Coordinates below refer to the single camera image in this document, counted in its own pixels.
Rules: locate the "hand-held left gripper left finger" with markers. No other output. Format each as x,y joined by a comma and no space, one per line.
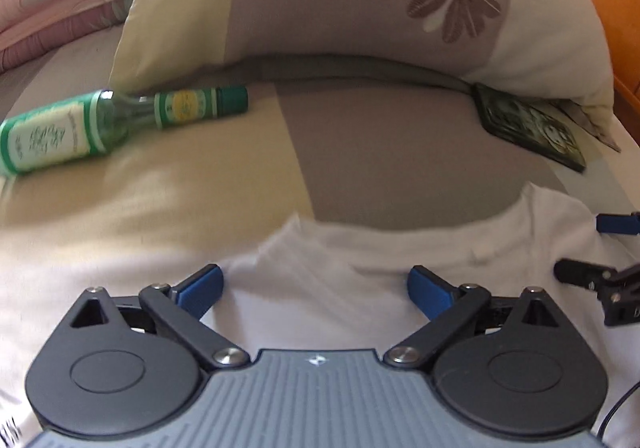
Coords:
200,290

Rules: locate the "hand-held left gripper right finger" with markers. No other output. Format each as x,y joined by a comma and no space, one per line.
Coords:
430,292

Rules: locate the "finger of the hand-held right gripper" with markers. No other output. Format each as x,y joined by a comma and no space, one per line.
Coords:
580,272
617,223

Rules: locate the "white printed t-shirt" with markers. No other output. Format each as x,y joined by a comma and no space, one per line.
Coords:
325,268

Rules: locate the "phone with green case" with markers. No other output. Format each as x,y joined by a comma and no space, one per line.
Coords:
530,125

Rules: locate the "green glass bottle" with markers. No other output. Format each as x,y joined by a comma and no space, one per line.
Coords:
55,137

